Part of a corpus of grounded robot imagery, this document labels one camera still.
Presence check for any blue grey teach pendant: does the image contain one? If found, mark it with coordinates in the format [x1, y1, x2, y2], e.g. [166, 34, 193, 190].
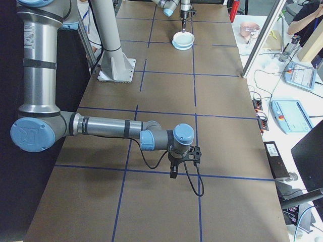
[284, 60, 317, 92]
[270, 99, 315, 135]

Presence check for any silver metal frame rail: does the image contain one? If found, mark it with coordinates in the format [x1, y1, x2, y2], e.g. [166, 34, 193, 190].
[77, 15, 99, 74]

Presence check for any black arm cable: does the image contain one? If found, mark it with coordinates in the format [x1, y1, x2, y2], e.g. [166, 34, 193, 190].
[130, 137, 204, 197]

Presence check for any crumpled white tissue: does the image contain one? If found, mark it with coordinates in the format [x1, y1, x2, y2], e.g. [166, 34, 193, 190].
[262, 60, 281, 74]

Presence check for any white side table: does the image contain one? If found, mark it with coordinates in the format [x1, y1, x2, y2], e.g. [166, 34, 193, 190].
[231, 15, 323, 242]

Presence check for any light wooden box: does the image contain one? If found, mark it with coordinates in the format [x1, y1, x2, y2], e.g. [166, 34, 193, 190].
[297, 24, 323, 63]

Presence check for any black box with white label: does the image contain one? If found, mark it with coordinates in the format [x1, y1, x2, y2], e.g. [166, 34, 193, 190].
[263, 141, 291, 180]

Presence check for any black frame cover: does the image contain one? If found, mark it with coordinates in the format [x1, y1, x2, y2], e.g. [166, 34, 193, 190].
[0, 0, 93, 242]

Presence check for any red tube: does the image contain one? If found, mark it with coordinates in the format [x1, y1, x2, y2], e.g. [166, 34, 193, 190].
[232, 0, 241, 23]

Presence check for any person in white coat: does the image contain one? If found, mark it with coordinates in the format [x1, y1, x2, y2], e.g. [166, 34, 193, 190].
[77, 0, 103, 60]

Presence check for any black monitor with stand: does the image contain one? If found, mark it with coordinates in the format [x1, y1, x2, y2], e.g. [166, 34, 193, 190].
[279, 123, 323, 210]

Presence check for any aluminium profile post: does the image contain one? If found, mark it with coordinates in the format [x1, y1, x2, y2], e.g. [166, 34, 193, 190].
[238, 0, 288, 79]

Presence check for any pink bowl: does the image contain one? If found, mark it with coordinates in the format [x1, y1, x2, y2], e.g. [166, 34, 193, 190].
[239, 21, 261, 38]

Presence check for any bare forearm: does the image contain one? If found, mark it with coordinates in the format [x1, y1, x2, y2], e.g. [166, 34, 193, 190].
[311, 3, 323, 20]

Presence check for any white round plate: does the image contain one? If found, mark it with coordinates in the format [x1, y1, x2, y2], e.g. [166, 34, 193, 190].
[173, 31, 195, 46]

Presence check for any wooden cutting board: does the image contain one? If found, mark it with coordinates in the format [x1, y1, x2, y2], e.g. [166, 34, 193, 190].
[262, 30, 284, 52]

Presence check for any black connector strip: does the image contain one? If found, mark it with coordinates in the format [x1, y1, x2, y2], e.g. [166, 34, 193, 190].
[252, 97, 264, 112]
[256, 112, 271, 132]

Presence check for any person in black shirt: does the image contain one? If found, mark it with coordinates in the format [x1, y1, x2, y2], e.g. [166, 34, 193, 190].
[287, 0, 323, 35]

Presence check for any thin black pendant cable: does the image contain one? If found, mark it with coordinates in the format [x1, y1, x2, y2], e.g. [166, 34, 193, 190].
[253, 69, 286, 99]

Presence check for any white pedestal column with base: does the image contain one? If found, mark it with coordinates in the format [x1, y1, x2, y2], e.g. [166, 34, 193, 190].
[90, 0, 137, 83]

